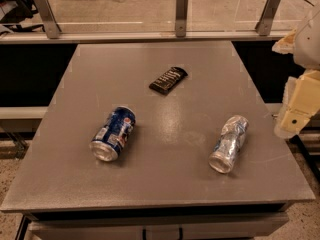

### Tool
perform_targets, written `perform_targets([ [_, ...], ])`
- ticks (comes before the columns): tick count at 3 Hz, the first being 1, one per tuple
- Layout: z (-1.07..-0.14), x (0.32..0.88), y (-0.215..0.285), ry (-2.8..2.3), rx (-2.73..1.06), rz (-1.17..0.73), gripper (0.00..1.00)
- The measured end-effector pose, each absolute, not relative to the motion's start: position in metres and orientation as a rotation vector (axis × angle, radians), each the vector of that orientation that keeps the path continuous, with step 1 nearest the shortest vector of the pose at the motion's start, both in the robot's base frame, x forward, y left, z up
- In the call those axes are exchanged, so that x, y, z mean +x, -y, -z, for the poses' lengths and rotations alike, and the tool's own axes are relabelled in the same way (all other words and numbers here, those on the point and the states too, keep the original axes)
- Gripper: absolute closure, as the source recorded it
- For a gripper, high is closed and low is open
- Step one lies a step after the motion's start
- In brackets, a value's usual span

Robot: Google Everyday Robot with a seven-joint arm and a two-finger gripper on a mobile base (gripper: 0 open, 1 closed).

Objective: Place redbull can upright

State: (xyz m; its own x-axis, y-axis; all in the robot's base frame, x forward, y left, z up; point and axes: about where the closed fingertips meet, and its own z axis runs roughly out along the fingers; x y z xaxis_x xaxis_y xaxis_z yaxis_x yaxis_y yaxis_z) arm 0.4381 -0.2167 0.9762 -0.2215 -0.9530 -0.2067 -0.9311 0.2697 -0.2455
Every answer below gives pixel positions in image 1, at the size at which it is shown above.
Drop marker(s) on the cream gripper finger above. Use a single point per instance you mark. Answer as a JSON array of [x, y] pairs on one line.
[[301, 101], [286, 44]]

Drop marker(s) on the silver redbull can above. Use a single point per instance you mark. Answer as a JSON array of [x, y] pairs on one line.
[[229, 144]]

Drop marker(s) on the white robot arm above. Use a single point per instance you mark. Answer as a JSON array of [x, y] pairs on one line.
[[307, 41]]

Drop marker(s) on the blue pepsi can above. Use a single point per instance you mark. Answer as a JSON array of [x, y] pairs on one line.
[[110, 140]]

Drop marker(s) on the black snack bar wrapper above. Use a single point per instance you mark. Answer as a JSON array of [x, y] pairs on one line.
[[165, 83]]

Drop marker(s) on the grey table cabinet base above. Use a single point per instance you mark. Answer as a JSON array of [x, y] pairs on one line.
[[227, 222]]

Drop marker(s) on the clear acrylic barrier panel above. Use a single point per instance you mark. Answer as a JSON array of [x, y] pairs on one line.
[[82, 16]]

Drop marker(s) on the person in background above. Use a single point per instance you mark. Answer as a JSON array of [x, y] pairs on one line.
[[13, 12]]

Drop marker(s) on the right metal bracket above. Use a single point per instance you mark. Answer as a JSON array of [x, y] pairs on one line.
[[264, 25]]

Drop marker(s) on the metal bracket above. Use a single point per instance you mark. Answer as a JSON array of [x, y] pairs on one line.
[[181, 18], [264, 25], [51, 27]]

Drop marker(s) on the middle metal bracket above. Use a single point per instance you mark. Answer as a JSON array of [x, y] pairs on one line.
[[181, 18]]

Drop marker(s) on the metal rail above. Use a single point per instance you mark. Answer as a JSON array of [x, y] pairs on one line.
[[104, 37]]

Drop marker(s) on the left metal bracket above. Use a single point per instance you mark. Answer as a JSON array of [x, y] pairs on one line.
[[51, 27]]

